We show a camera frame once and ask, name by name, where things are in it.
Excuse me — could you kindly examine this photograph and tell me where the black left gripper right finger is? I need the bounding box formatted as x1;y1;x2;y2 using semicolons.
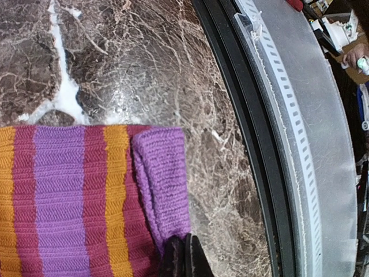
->
184;234;214;277

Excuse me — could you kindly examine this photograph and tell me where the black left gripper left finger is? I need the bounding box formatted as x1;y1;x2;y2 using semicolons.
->
158;236;185;277

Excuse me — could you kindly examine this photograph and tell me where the white slotted cable duct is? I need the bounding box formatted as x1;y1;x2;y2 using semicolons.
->
234;1;322;276

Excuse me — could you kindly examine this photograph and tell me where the black front table rail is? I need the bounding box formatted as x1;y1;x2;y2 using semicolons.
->
192;1;298;276

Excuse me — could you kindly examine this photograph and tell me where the maroon purple orange striped sock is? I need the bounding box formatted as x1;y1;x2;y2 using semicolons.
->
1;125;191;276

